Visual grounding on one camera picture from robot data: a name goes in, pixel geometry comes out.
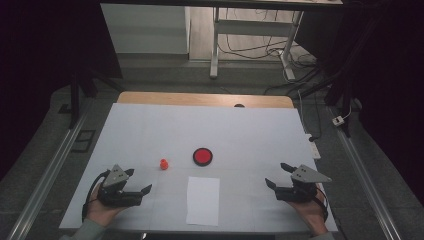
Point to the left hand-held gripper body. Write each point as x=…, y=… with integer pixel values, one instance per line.
x=116, y=196

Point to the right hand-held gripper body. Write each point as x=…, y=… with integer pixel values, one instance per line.
x=300, y=191

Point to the round red ink pad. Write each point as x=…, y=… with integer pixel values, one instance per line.
x=202, y=156

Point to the person's left hand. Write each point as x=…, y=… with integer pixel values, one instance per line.
x=98, y=213

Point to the person's right hand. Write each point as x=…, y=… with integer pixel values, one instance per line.
x=313, y=215

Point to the white power strip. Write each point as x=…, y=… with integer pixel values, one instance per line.
x=314, y=150

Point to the dark floor plate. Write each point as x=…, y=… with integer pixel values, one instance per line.
x=77, y=150

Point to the white paper sheet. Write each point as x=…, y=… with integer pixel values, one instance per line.
x=202, y=203

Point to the large white table cover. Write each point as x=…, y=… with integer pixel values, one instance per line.
x=233, y=133

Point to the small white adapter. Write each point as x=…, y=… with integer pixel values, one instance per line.
x=338, y=121

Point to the black metal stand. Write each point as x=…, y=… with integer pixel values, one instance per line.
x=346, y=100
x=74, y=100

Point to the black curtain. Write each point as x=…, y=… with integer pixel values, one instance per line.
x=393, y=83
x=33, y=66

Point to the white cabinet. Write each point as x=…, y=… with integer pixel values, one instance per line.
x=143, y=30

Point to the metal floor rail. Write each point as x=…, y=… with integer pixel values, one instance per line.
x=366, y=186
x=46, y=180

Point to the white desk frame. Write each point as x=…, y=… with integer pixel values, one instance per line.
x=253, y=27

